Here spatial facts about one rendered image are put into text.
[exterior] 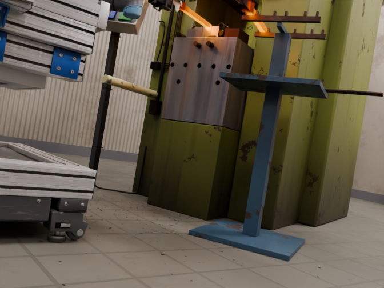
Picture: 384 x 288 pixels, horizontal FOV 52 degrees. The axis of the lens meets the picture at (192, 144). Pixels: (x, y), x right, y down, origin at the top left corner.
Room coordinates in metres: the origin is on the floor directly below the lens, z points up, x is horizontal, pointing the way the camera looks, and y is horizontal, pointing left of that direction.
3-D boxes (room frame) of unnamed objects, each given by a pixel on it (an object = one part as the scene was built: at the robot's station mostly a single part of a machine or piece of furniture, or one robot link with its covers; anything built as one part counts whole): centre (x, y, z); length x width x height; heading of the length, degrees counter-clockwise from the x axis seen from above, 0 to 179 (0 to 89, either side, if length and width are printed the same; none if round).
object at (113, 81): (2.23, 0.38, 0.62); 0.44 x 0.05 x 0.05; 148
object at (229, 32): (2.08, -0.14, 0.95); 0.12 x 0.09 x 0.07; 148
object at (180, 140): (2.28, -0.12, 0.23); 0.56 x 0.38 x 0.47; 148
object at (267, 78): (1.68, -0.31, 0.66); 0.40 x 0.30 x 0.02; 66
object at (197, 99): (2.28, -0.12, 0.69); 0.56 x 0.38 x 0.45; 148
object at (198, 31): (2.30, -0.07, 0.96); 0.42 x 0.20 x 0.09; 148
